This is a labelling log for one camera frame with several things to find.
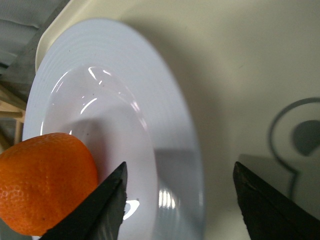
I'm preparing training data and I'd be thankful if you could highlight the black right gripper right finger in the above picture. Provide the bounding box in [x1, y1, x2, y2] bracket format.
[233, 161, 320, 240]

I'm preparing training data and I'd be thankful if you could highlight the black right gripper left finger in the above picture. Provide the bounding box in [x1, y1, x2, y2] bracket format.
[41, 162, 128, 240]

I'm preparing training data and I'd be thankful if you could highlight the orange mandarin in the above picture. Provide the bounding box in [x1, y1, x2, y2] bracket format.
[0, 132, 98, 236]

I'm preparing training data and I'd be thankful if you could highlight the white ridged plate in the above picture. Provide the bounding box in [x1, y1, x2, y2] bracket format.
[23, 18, 205, 240]

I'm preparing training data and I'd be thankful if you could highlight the wooden dish rack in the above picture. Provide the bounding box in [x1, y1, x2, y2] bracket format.
[0, 85, 27, 150]

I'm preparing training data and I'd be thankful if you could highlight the beige bear serving tray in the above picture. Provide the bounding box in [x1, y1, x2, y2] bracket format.
[35, 0, 320, 240]

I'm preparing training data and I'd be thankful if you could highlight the grey curtain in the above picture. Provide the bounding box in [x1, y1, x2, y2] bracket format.
[0, 0, 64, 75]

